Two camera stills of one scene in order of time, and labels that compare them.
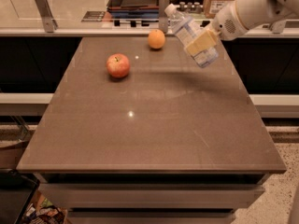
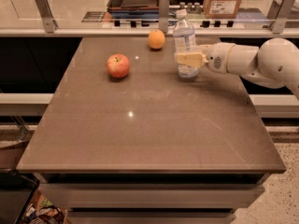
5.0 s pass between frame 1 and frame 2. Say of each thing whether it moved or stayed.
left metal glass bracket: stayed
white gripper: moved
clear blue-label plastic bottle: moved
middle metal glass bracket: stayed
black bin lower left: stayed
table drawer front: stayed
